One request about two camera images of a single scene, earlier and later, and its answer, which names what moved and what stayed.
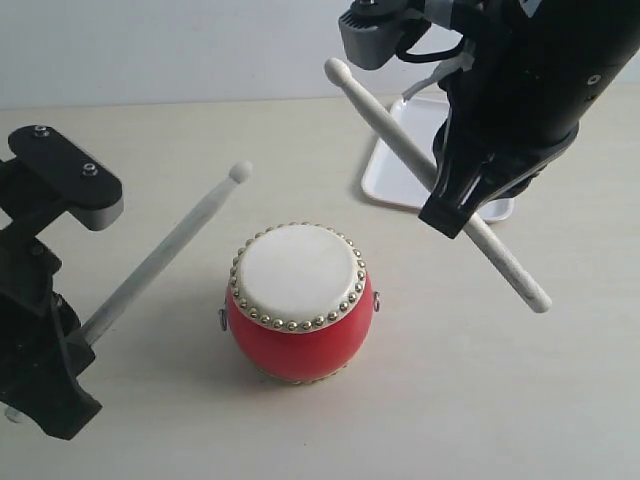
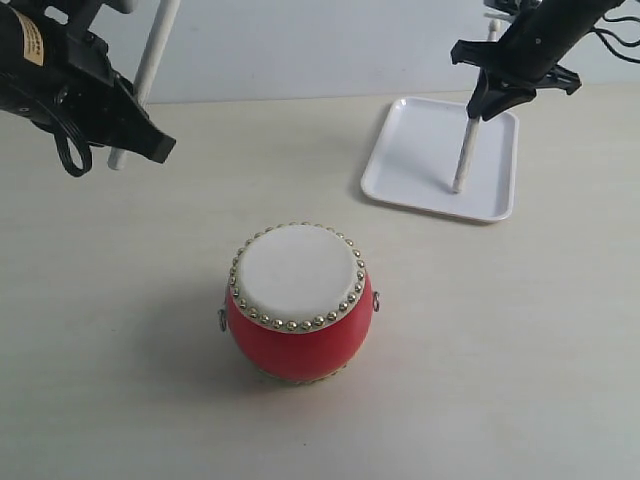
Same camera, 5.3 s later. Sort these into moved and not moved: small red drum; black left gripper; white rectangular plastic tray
Moved: black left gripper
Not moved: white rectangular plastic tray; small red drum
